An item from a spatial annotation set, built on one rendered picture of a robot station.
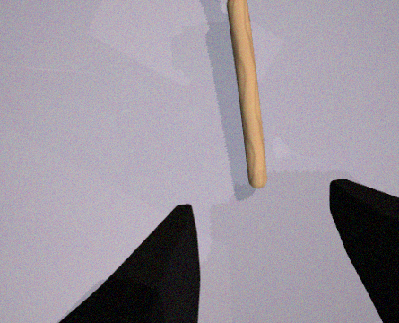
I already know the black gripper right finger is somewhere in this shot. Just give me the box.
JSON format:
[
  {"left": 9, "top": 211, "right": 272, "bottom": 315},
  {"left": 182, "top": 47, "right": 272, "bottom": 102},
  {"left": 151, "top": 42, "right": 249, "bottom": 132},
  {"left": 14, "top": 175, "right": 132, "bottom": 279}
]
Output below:
[{"left": 329, "top": 179, "right": 399, "bottom": 323}]

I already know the wooden stick with yellow cord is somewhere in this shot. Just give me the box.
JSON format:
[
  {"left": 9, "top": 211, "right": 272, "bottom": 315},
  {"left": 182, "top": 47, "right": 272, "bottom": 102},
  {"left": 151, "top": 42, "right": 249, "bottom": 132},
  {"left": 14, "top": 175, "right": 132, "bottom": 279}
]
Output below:
[{"left": 227, "top": 0, "right": 267, "bottom": 189}]

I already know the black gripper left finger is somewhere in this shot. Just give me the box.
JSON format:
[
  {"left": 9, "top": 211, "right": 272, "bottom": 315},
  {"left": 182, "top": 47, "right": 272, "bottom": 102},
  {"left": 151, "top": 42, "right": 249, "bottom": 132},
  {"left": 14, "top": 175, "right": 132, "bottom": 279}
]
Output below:
[{"left": 58, "top": 205, "right": 200, "bottom": 323}]

